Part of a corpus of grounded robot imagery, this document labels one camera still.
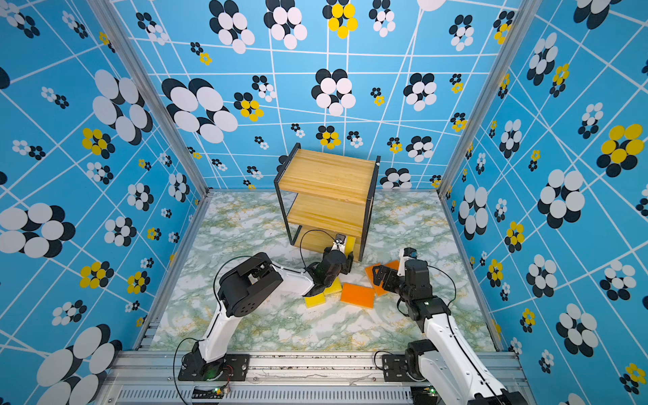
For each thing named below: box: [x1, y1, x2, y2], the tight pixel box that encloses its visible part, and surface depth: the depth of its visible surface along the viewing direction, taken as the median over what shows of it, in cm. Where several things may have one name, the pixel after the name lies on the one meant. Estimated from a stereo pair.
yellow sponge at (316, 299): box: [304, 291, 326, 309], surface depth 88 cm
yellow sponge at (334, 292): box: [324, 276, 343, 302], surface depth 89 cm
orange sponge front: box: [340, 282, 376, 309], surface depth 89 cm
